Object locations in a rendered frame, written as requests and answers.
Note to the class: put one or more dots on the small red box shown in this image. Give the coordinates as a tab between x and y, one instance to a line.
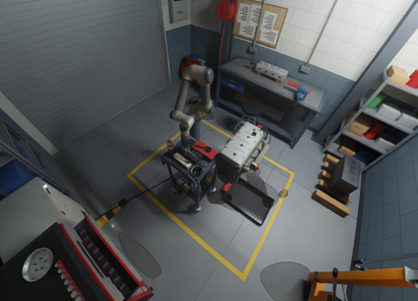
226	187

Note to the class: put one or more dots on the black drip tray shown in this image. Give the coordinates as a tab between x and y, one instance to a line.
249	201

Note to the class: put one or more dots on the blue and grey shelf rack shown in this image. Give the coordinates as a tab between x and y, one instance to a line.
19	164

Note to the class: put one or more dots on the blue bench vise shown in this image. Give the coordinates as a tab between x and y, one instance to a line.
302	92

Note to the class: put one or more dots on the black round bowl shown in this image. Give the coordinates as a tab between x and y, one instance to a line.
198	170

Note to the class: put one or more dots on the red and black tool chest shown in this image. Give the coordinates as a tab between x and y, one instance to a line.
81	275

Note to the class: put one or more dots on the small cardboard box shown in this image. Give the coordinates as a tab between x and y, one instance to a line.
347	151

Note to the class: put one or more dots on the silver round plate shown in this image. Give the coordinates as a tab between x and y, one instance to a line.
37	264

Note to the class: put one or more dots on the red bottle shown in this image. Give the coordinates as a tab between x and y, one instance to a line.
170	146

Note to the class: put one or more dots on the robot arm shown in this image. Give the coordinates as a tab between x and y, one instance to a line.
196	73

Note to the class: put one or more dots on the tan cardboard box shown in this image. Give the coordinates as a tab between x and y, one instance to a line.
398	75

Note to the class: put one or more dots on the blue storage bin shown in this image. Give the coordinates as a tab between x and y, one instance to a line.
363	156

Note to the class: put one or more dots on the green storage bin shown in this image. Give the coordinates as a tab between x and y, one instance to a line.
376	102

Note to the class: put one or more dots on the printed cardboard box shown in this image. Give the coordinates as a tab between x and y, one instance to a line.
359	125

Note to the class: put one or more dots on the orange engine crane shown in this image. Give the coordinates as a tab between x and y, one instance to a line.
359	276

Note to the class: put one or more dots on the red storage bin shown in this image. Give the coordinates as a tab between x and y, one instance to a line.
374	130

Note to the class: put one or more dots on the grey roller door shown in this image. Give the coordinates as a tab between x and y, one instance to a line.
81	62

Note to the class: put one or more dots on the white storage bin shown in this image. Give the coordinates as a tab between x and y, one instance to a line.
407	119
388	110

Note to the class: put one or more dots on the dark grey box with circles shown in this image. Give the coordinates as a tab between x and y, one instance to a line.
346	175

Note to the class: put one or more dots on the white engine with cam cover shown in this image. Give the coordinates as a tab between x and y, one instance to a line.
241	144

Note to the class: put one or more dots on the white cabinet machine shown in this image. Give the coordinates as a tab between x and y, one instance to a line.
32	209

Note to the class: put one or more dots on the black round stool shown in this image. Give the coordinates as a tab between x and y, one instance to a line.
251	107

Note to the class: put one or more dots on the blue tool cart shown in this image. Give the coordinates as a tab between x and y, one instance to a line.
199	183

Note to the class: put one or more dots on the red ratchet tray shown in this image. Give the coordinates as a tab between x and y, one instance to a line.
209	154

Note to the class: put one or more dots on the grey workbench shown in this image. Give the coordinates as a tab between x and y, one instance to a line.
261	82

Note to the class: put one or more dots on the grey shelf unit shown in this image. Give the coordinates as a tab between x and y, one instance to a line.
362	102

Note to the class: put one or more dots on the black tool holder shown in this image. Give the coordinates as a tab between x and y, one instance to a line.
192	156

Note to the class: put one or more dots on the grey wall outlet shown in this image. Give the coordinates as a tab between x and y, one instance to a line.
252	49
305	69

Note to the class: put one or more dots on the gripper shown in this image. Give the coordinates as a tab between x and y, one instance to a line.
185	143

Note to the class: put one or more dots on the cream flat box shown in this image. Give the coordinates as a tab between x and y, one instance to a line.
182	160

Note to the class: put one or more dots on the red and blue bin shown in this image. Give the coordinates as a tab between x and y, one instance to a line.
189	61

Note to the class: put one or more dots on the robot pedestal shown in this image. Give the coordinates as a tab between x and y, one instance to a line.
196	128

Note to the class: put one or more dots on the grey wall electrical box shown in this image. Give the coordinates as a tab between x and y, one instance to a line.
178	5

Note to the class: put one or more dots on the white cylinder head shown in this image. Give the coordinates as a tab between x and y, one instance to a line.
272	71

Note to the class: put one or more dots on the flat red box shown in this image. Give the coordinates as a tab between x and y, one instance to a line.
293	84

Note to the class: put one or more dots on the cork notice board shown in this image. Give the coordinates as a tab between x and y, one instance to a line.
261	22

